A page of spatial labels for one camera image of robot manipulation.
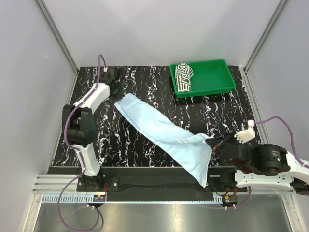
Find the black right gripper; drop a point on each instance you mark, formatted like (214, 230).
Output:
(215, 143)

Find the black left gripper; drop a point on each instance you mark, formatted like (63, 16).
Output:
(120, 94)

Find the light blue towel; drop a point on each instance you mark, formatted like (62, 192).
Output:
(189, 150)

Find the green white striped towel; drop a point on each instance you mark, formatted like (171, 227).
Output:
(183, 74)

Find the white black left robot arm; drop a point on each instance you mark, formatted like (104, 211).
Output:
(79, 127)

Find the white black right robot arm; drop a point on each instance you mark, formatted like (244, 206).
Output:
(262, 165)

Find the green plastic tray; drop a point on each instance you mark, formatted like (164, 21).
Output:
(210, 77)

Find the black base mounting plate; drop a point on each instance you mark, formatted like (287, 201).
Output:
(158, 184)

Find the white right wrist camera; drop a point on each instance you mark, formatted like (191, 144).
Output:
(247, 133)

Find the right cable junction box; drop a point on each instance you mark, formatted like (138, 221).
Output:
(232, 199)

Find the cable junction box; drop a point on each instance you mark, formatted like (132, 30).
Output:
(232, 199)
(99, 197)

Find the left cable junction box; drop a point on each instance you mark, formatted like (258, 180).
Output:
(99, 197)

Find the aluminium frame rail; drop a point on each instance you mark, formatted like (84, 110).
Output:
(48, 183)

